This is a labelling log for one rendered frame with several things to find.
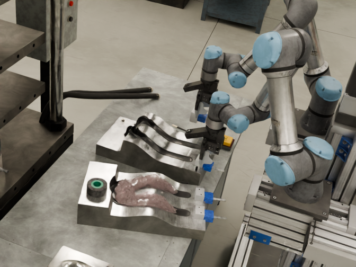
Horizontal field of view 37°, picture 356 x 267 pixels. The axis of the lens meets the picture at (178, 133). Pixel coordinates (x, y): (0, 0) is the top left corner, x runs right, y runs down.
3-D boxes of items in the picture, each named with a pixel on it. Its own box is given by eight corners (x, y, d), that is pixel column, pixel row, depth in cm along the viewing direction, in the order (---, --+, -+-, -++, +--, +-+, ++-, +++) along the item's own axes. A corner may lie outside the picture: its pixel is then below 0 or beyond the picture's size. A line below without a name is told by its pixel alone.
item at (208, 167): (224, 172, 235) (227, 163, 232) (221, 179, 231) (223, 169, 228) (196, 162, 237) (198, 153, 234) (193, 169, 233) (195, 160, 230)
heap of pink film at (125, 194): (178, 187, 223) (180, 173, 218) (176, 217, 208) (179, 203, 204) (117, 179, 221) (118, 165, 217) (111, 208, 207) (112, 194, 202)
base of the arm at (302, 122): (332, 122, 249) (339, 104, 243) (330, 139, 237) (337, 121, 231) (301, 113, 251) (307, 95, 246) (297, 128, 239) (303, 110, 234)
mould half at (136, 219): (203, 195, 229) (207, 176, 223) (203, 240, 208) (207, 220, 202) (88, 180, 227) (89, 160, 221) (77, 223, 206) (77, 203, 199)
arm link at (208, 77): (199, 71, 238) (204, 63, 245) (197, 79, 241) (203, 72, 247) (215, 75, 237) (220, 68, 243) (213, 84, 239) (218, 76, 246)
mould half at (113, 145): (213, 157, 253) (219, 134, 245) (197, 189, 232) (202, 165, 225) (118, 125, 263) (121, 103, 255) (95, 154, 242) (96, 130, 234)
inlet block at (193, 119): (217, 124, 258) (219, 115, 255) (214, 129, 254) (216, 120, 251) (192, 116, 260) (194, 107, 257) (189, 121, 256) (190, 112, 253)
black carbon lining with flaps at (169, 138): (200, 148, 245) (204, 132, 240) (189, 168, 233) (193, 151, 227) (132, 126, 252) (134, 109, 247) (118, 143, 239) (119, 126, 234)
